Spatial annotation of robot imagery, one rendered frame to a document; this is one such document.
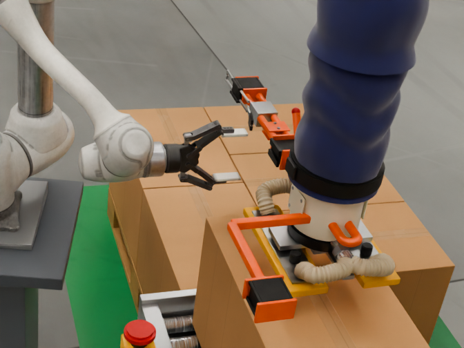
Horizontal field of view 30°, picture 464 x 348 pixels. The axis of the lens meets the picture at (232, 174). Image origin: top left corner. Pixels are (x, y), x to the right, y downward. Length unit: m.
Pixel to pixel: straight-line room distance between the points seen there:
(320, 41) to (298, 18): 4.52
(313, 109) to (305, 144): 0.09
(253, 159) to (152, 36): 2.42
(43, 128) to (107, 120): 0.59
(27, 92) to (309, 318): 1.02
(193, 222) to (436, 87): 2.97
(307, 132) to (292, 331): 0.49
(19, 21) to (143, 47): 3.44
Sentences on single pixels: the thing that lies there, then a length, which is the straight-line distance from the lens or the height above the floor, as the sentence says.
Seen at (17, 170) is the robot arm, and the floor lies 0.95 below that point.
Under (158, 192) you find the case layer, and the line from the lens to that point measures 3.21.
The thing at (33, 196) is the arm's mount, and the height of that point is 0.79.
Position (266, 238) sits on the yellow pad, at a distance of 2.14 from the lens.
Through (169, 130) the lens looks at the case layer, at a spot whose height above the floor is 0.54.
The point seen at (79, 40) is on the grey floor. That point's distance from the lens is 5.63.
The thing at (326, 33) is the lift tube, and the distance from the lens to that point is 1.82.
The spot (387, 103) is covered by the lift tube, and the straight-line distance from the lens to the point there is 1.89.
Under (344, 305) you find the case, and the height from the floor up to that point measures 0.95.
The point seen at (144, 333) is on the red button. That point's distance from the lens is 1.90.
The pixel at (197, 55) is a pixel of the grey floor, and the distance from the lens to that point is 5.56.
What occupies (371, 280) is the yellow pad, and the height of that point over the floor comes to 1.08.
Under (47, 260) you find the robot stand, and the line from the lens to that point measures 2.54.
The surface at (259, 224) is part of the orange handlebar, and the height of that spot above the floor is 1.19.
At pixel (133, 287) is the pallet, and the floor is 0.06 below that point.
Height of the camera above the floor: 2.35
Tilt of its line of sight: 32 degrees down
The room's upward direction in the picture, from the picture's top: 8 degrees clockwise
